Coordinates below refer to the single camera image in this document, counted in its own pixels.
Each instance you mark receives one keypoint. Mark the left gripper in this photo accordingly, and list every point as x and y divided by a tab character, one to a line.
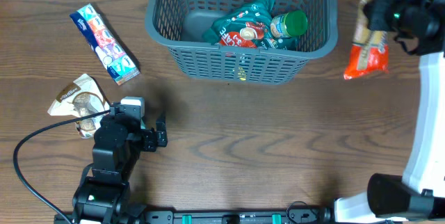
150	141

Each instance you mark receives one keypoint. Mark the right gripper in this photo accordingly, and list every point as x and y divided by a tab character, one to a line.
377	10

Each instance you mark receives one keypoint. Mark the orange spaghetti pack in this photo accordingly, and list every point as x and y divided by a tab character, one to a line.
369	52

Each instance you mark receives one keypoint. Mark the green lidded jar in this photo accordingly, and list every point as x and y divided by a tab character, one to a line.
289	25

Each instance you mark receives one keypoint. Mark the green coffee bag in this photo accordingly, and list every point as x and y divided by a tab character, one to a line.
248	26

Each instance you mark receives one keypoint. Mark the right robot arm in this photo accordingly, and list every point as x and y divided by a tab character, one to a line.
417	194

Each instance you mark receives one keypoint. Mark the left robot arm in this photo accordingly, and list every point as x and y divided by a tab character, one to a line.
104	191

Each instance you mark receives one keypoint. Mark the Kleenex tissue pack strip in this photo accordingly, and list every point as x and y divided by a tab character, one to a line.
119	65

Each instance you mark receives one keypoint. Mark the beige snack pouch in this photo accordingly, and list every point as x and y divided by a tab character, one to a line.
80	98

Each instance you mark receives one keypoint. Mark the grey plastic basket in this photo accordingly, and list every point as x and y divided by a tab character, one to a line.
179	25

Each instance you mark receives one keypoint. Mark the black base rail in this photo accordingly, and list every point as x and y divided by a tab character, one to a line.
299	216

